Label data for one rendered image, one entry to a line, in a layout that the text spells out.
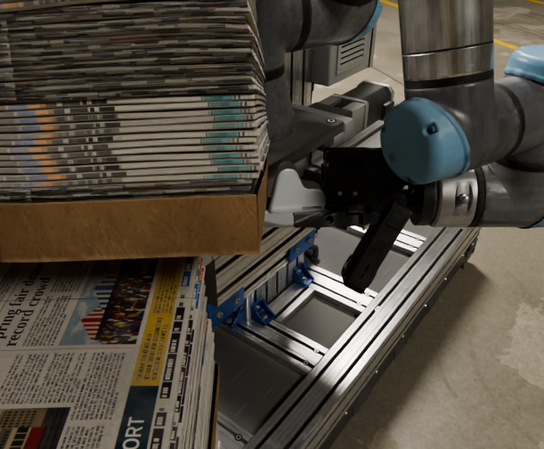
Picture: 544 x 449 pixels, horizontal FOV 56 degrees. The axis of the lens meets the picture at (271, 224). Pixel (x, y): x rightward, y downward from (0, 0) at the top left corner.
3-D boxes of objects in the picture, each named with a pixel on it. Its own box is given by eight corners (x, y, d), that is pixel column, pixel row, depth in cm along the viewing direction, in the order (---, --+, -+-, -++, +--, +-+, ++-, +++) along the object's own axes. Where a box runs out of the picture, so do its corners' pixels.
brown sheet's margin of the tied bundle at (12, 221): (140, 195, 64) (138, 160, 63) (34, 262, 37) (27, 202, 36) (93, 195, 64) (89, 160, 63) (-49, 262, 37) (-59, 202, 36)
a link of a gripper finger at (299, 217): (280, 206, 55) (348, 200, 59) (280, 222, 55) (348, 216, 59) (300, 213, 51) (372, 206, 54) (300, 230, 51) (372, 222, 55)
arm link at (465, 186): (451, 220, 62) (476, 234, 54) (413, 220, 62) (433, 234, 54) (456, 158, 61) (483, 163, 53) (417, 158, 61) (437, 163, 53)
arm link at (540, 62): (542, 73, 43) (510, 188, 49) (617, 54, 48) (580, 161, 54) (467, 53, 49) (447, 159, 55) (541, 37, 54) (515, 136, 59)
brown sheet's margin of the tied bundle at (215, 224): (270, 190, 64) (268, 155, 63) (263, 254, 36) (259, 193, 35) (143, 195, 64) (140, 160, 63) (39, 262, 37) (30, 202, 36)
